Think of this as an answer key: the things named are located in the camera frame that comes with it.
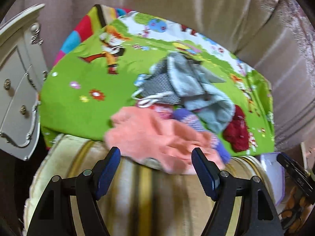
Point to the purple white storage box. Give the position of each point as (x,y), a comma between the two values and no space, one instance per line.
(276,175)

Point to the green cartoon play mat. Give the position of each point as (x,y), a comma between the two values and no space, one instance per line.
(93,81)

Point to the colourful striped mat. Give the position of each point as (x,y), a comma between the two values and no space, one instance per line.
(98,17)

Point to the grey fleece cloth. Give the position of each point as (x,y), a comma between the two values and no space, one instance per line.
(194,84)

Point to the purple knit sock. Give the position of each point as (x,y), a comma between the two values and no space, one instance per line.
(190,119)

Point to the black white checkered mask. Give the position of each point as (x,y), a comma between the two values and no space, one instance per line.
(155,87)

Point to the beige embroidered curtain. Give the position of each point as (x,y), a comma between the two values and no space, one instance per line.
(276,37)

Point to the pink fuzzy cloth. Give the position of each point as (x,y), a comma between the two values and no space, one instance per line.
(164,144)

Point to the white ornate cabinet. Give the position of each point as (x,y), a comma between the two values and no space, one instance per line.
(23,72)

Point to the dark red fuzzy garment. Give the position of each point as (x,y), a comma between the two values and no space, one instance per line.
(236,133)

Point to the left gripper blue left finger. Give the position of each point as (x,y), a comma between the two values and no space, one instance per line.
(105,170)

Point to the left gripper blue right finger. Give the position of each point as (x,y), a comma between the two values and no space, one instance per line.
(207,172)

